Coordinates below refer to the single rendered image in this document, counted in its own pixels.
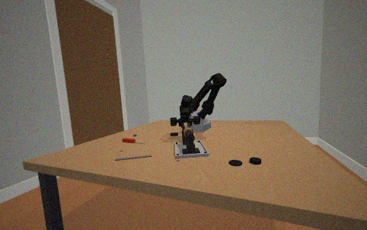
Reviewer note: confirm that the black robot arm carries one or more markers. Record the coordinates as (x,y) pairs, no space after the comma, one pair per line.
(190,105)

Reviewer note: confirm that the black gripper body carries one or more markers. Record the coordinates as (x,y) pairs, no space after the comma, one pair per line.
(174,121)

